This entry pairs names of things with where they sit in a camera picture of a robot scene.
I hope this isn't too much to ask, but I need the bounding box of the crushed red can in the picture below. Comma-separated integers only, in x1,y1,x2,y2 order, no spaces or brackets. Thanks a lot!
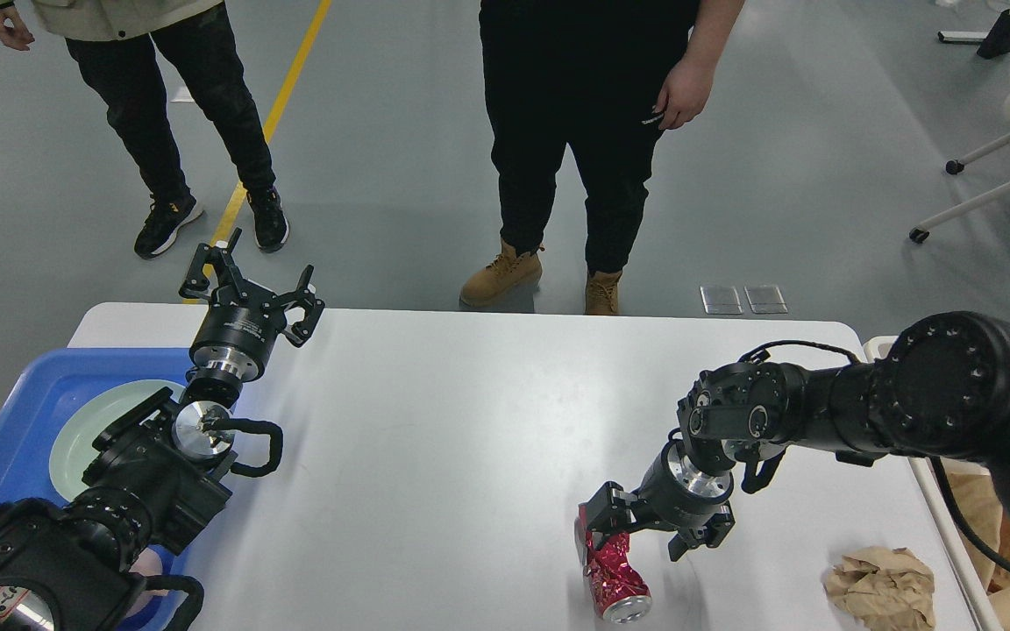
576,503,652,624

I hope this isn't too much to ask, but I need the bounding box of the beige plastic bin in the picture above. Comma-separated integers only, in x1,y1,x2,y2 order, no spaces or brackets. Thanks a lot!
864,336,1005,630

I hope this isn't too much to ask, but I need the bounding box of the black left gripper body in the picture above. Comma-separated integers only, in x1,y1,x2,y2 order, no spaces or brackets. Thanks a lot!
189,304,286,382

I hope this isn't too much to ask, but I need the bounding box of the left metal floor plate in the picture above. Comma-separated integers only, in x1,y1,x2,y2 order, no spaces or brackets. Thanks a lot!
699,285,744,316

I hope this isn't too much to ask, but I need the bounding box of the metal floor plate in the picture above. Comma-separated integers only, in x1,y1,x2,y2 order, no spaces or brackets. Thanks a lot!
744,285,789,315
699,285,744,316

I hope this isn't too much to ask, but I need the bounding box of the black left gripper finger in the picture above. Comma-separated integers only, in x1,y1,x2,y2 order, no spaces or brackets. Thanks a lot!
179,228,255,308
264,265,325,348

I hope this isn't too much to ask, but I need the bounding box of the brown paper bag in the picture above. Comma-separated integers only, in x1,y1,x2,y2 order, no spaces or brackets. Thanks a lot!
943,459,1010,630

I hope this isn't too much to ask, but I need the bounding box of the person in tan boots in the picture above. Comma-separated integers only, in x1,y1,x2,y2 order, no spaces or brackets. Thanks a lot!
459,1,744,316

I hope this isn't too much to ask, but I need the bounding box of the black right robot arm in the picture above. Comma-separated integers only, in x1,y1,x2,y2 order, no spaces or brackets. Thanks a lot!
576,312,1010,598

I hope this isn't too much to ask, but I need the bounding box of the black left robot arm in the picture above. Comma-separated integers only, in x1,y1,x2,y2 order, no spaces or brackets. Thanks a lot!
0,230,325,630

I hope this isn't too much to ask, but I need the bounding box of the blue plastic tray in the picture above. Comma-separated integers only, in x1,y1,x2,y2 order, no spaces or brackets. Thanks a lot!
0,348,225,630

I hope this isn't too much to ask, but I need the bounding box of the green plate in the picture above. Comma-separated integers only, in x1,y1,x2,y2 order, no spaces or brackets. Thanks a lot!
47,379,184,500

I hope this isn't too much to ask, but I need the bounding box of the person in black trousers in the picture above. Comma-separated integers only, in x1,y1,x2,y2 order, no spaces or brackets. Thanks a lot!
33,1,291,259

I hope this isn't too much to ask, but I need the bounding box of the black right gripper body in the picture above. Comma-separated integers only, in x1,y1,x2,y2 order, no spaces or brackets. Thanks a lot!
637,440,735,534

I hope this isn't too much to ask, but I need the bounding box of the right metal floor plate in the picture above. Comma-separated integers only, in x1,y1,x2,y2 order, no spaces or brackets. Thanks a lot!
744,285,789,315

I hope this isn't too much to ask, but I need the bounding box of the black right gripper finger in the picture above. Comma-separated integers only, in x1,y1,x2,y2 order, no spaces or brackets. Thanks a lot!
579,482,657,551
668,508,735,563

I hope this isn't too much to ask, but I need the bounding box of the crumpled brown paper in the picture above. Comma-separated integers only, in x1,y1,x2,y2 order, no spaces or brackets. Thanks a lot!
824,546,936,630

